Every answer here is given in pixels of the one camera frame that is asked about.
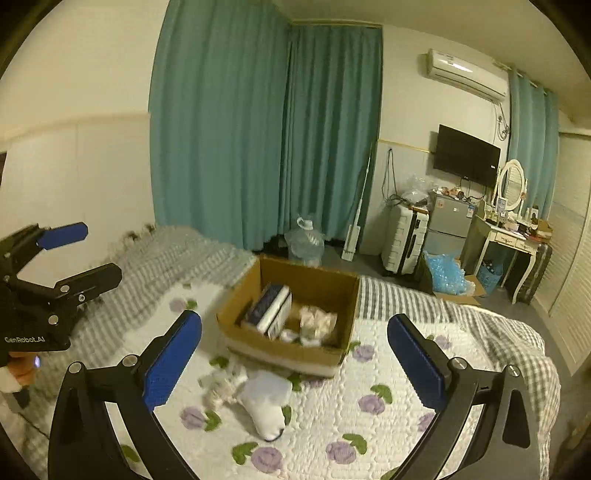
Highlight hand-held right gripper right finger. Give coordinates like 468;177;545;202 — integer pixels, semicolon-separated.
383;314;542;480

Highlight pile of blue plastic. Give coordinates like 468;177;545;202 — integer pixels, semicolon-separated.
424;252;476;295

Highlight dark suitcase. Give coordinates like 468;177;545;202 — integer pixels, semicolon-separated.
512;242;553;305

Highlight flat cardboard floor box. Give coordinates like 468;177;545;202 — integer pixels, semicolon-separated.
417;253;487;306

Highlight white hard suitcase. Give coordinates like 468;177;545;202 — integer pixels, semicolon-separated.
381;203;431;278

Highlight dark blue and white box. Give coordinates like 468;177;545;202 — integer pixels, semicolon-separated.
241;283;293;340

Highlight teal corner curtain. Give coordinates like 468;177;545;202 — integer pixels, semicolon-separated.
277;25;385;241

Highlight wide teal curtain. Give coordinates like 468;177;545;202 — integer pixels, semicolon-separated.
148;0;291;252

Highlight white floral quilt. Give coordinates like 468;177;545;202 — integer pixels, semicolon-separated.
69;277;467;480

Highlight white vanity table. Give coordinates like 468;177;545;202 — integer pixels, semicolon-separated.
462;215;540;303

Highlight person's left hand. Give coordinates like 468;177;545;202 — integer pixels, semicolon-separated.
0;351;40;393

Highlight white air conditioner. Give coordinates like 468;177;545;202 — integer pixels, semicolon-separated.
426;48;509;103

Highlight white folded board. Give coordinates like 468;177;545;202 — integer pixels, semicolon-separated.
341;142;376;262

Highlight black wall television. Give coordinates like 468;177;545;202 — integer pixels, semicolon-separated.
433;124;502;188

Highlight white slatted wardrobe door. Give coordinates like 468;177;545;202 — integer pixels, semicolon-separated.
542;131;591;377

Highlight bed with floral quilt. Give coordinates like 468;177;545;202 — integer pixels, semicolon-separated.
28;225;561;462

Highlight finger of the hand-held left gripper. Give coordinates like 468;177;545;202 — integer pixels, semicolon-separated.
9;263;123;309
0;222;89;278

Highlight grey mini fridge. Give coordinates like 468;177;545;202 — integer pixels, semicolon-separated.
422;191;477;261

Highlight blue plastic basket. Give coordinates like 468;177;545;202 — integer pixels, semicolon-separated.
475;260;505;291

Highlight narrow teal window curtain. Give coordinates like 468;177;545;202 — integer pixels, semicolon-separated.
507;67;560;217

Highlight white oval vanity mirror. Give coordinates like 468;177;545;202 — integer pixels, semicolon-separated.
495;159;527;212

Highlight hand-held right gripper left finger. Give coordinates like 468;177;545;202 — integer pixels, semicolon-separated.
48;310;203;480

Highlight clear large water jug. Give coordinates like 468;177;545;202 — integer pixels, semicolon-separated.
283;214;326;269

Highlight white sock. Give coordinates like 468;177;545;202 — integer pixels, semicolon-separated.
239;370;293;442

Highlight brown cardboard box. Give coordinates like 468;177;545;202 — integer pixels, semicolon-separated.
216;254;361;379

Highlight black hanging cables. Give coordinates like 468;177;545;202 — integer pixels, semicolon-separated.
384;147;400;206

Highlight clear plastic bag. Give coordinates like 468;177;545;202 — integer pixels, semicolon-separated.
398;174;431;206

